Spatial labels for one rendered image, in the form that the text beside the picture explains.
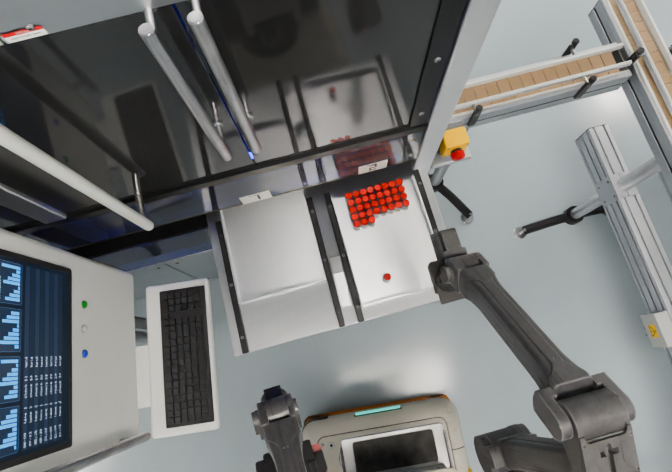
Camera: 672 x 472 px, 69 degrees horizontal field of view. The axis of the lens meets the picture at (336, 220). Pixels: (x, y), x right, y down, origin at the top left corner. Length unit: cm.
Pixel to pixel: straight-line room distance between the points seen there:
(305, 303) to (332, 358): 90
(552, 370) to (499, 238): 172
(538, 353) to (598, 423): 13
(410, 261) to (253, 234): 48
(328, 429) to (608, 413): 144
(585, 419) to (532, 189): 194
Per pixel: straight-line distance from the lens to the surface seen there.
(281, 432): 94
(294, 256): 148
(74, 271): 137
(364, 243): 148
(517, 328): 87
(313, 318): 146
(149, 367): 165
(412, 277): 147
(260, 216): 153
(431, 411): 209
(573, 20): 314
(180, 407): 159
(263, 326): 147
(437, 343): 236
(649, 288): 214
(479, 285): 95
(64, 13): 73
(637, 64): 188
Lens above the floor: 233
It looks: 75 degrees down
